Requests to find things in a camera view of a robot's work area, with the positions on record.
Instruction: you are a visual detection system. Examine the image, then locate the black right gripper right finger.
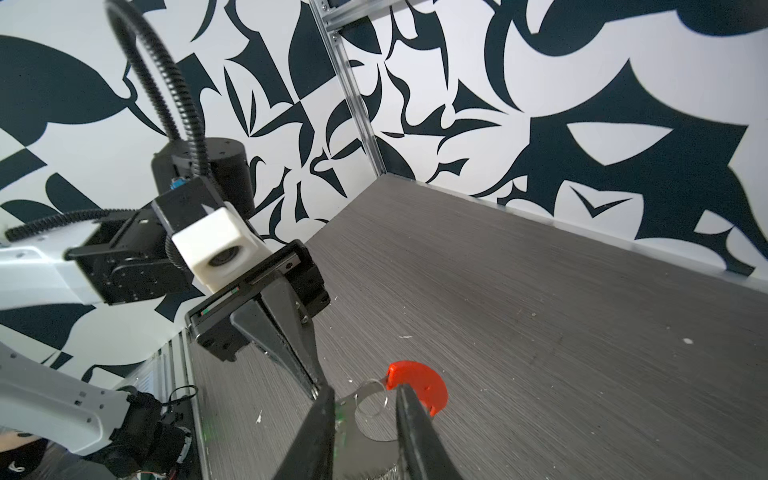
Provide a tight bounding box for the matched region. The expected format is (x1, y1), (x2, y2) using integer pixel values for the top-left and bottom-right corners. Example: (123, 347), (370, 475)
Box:
(396, 384), (462, 480)

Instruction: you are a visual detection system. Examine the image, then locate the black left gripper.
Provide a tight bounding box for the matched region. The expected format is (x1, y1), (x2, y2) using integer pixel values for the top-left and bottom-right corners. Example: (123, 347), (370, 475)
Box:
(186, 240), (330, 400)

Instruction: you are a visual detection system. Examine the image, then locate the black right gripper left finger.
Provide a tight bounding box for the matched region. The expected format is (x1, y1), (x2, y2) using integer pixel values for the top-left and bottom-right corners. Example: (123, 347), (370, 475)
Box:
(273, 386), (336, 480)

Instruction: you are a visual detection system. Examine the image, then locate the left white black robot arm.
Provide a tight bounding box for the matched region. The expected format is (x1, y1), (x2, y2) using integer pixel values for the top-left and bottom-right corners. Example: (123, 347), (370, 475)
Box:
(1, 137), (333, 478)

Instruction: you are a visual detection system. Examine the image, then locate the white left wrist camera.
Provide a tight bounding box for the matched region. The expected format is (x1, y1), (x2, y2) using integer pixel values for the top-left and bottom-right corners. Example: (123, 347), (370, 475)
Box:
(151, 177), (272, 293)

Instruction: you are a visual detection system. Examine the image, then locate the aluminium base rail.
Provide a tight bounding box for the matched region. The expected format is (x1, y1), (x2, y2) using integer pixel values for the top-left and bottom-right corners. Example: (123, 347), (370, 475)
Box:
(123, 330), (210, 479)

